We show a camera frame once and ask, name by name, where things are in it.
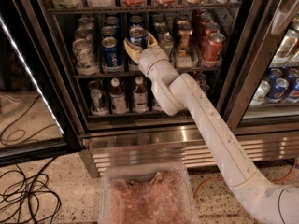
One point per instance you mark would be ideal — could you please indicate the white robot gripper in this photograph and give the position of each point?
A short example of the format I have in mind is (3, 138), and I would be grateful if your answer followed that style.
(151, 58)

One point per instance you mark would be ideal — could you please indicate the blue pepsi can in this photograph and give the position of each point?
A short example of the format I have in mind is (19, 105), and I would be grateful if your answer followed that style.
(110, 52)
(138, 36)

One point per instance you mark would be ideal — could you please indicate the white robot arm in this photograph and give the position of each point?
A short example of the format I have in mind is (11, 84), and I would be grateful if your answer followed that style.
(267, 202)

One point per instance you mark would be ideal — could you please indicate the blue pepsi can left front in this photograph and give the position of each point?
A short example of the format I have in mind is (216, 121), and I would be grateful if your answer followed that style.
(110, 52)

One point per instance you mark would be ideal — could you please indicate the brown gold can front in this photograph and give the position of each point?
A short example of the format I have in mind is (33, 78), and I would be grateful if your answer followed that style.
(184, 36)

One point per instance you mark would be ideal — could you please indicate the brown drink bottle middle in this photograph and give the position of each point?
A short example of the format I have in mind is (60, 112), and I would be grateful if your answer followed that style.
(140, 95)

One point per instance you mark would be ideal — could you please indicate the brown drink bottle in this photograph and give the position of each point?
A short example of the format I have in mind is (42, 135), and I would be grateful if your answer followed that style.
(118, 97)
(140, 95)

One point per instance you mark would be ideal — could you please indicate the white green can front left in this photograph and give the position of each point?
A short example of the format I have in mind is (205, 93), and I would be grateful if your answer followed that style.
(83, 51)

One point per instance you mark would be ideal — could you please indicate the brown can bottom right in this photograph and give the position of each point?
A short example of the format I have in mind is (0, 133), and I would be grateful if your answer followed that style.
(201, 81)

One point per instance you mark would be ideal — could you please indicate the small blue can bottom shelf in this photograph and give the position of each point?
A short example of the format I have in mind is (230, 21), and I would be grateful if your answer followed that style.
(98, 99)

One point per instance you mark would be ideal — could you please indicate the red can front right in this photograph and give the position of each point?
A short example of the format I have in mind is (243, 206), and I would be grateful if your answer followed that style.
(213, 47)

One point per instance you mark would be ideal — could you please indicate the right glass fridge door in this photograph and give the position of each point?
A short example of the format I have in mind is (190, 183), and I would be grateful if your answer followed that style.
(260, 93)

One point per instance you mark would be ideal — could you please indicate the open glass fridge door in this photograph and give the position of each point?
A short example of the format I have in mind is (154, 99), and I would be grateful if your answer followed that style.
(36, 119)

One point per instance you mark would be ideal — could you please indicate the steel fridge bottom grille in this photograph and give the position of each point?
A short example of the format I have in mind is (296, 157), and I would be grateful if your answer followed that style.
(187, 146)

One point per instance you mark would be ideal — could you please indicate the brown drink bottle left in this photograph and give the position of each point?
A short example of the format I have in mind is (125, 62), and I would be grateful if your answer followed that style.
(118, 97)

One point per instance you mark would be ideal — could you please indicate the clear plastic bin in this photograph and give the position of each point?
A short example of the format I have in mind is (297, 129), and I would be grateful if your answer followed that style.
(158, 193)

